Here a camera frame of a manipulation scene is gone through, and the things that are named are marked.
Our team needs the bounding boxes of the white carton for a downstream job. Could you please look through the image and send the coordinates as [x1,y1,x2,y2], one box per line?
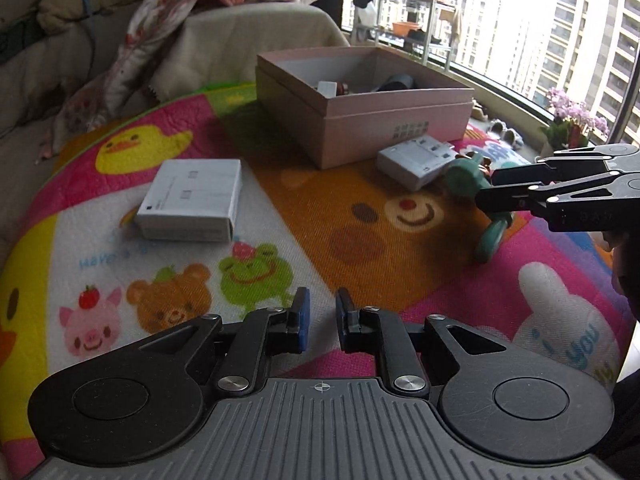
[134,158,244,244]

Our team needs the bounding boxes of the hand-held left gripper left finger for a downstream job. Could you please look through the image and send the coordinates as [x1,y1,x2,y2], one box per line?
[132,287,311,401]

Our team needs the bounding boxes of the colourful cartoon play mat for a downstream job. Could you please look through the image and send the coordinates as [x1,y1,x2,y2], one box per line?
[0,82,636,480]

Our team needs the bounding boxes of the white power strip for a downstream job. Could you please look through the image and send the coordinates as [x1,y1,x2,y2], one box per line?
[376,135,457,192]

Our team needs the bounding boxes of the black window frame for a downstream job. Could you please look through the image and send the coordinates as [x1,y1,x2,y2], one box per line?
[340,0,640,151]

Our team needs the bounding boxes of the beige covered sofa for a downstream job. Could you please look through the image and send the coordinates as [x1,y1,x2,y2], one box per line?
[0,0,351,241]

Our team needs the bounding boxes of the black round object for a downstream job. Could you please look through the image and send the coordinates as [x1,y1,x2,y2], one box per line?
[372,74,416,94]

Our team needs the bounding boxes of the metal shelf rack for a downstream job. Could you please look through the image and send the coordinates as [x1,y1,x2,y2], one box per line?
[352,0,459,66]

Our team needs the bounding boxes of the beige pillow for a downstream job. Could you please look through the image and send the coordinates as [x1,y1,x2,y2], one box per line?
[37,0,126,36]

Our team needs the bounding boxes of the floral blanket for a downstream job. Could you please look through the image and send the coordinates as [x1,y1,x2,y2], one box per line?
[37,0,324,157]

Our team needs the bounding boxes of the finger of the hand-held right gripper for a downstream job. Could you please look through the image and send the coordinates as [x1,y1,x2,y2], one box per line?
[474,172,640,234]
[491,144,640,189]

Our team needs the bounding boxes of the pink cardboard box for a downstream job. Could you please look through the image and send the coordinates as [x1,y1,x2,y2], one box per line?
[256,46,475,170]

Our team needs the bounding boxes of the pink flowering potted plant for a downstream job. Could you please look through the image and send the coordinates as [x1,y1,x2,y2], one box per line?
[540,87,611,154]

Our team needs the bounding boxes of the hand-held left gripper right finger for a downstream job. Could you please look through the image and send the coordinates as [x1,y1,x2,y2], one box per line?
[335,287,508,398]

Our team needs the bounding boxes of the high-rise buildings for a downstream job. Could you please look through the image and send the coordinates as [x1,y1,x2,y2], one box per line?
[345,0,640,126]

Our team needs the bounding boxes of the dark cloth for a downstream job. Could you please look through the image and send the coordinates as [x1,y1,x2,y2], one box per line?
[612,370,640,462]

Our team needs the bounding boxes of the teal plastic tool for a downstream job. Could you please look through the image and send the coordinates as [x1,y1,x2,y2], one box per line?
[445,152,516,265]

